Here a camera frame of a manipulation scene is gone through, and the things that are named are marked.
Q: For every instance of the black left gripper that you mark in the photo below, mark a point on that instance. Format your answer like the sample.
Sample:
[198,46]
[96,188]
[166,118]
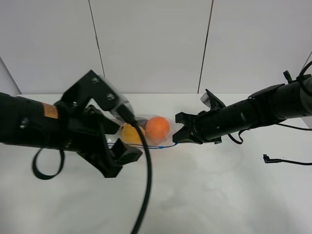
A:
[83,134]

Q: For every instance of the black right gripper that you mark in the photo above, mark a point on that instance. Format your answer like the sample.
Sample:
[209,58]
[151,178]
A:
[208,127]

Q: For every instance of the clear zip bag blue seal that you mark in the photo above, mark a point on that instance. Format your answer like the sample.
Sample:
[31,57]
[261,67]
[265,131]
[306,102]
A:
[152,144]

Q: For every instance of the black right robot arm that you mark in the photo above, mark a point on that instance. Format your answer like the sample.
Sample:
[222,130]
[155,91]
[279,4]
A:
[266,107]

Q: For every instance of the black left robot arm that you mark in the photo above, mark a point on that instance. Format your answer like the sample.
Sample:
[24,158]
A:
[30,123]

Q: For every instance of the yellow pear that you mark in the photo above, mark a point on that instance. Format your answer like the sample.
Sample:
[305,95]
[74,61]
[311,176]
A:
[130,135]

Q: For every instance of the orange fruit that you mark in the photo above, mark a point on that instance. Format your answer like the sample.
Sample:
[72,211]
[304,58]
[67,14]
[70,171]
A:
[157,128]

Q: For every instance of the dark purple eggplant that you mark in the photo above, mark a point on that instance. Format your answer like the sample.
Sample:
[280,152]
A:
[141,121]

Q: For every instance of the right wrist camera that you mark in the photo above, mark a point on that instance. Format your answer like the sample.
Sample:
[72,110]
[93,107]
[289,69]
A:
[211,101]

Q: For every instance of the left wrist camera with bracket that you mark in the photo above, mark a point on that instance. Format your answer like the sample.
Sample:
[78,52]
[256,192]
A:
[107,97]

